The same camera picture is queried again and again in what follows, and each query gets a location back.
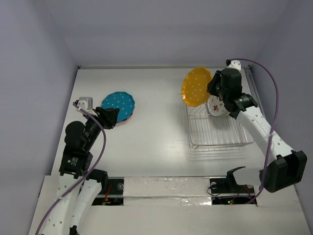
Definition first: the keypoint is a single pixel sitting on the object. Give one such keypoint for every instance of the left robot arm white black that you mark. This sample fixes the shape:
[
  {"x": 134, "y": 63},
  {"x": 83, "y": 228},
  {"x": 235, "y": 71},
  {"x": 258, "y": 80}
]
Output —
[{"x": 79, "y": 182}]

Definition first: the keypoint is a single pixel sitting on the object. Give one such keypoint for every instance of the white patterned plate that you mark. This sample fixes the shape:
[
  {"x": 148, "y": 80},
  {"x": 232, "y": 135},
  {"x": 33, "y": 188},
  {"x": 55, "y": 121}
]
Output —
[{"x": 216, "y": 107}]

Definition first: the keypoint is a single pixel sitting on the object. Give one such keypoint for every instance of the blue dotted plate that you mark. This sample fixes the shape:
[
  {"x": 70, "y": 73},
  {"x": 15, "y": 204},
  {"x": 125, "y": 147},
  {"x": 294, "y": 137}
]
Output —
[{"x": 122, "y": 101}]

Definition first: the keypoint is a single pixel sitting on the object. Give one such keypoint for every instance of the wire dish rack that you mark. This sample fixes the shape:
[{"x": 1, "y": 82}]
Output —
[{"x": 209, "y": 125}]

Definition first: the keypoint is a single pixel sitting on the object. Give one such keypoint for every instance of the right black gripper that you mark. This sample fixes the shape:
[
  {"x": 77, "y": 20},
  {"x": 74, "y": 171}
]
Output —
[{"x": 215, "y": 84}]

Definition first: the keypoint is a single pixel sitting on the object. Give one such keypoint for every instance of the clear drip tray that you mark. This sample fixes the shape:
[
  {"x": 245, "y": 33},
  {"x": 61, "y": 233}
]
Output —
[{"x": 216, "y": 137}]

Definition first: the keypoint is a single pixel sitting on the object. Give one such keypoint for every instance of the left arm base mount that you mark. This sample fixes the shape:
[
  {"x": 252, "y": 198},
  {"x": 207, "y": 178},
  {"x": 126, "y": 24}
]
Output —
[{"x": 112, "y": 195}]

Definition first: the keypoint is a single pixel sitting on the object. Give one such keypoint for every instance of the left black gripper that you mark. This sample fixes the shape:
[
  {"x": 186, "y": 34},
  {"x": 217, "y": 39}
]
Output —
[{"x": 108, "y": 116}]

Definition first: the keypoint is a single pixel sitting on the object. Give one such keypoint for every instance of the pink dotted plate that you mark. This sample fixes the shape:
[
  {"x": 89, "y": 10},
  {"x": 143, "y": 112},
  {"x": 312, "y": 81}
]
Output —
[{"x": 128, "y": 118}]

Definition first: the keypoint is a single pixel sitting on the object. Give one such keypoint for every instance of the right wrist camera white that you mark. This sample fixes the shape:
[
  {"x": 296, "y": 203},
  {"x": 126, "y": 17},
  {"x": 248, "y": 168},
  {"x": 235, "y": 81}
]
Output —
[{"x": 234, "y": 64}]

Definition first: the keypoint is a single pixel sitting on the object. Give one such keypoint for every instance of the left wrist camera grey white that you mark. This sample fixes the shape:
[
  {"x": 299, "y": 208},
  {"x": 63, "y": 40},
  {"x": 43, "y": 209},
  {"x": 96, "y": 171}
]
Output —
[{"x": 85, "y": 103}]

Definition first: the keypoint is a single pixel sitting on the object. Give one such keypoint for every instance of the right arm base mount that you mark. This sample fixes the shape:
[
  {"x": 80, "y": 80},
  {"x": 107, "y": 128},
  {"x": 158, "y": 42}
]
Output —
[{"x": 226, "y": 191}]

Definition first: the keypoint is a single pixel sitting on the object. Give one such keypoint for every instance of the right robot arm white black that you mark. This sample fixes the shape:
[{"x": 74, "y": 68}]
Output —
[{"x": 283, "y": 165}]

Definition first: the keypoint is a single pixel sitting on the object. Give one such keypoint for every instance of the yellow dotted plate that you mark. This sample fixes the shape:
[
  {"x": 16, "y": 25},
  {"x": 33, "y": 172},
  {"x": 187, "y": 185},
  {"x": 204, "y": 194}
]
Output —
[{"x": 194, "y": 87}]

